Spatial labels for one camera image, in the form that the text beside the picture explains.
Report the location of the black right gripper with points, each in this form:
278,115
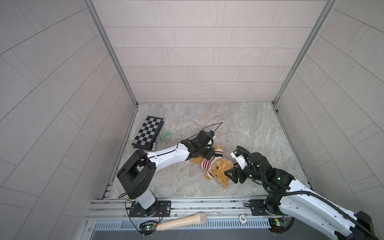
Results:
237,170

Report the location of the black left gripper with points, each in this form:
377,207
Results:
209,154

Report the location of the knitted american flag sweater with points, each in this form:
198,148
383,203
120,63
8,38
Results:
207,164

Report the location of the tan plush teddy bear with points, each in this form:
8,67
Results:
218,168

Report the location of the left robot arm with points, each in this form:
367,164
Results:
137,173

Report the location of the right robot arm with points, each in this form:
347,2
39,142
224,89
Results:
289,196

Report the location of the clear bag of green bricks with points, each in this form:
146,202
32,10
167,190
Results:
165,136

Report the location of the folded black white chessboard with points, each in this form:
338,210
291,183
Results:
148,133

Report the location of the right green circuit board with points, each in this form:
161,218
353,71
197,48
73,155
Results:
277,225

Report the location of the green circuit board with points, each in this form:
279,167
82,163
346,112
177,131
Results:
147,228
277,225

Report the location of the left green circuit board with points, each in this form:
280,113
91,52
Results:
147,228

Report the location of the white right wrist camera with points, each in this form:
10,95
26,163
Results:
239,158

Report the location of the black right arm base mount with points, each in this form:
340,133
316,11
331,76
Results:
266,206

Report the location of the beige cylindrical handle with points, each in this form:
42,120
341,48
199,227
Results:
197,219

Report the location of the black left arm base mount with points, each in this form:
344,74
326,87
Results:
158,209

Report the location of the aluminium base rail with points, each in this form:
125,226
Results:
222,214

